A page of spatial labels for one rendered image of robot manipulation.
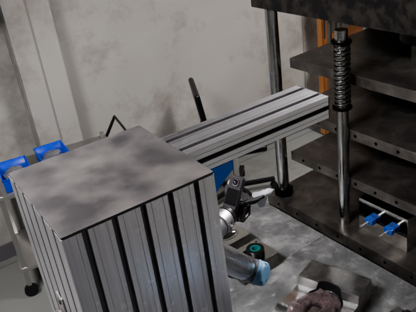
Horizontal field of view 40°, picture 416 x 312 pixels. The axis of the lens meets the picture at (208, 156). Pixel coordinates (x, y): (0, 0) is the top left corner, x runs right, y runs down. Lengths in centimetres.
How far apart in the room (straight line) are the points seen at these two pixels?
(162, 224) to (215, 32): 396
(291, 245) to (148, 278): 189
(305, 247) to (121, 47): 227
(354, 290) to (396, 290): 24
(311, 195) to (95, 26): 202
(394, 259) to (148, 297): 190
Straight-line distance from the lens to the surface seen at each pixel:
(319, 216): 295
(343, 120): 261
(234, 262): 157
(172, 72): 460
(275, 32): 275
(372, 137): 258
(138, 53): 442
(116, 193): 86
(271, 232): 283
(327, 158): 294
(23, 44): 393
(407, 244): 272
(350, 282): 237
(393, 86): 246
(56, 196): 89
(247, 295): 249
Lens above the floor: 245
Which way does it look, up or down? 27 degrees down
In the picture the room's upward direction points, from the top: 8 degrees counter-clockwise
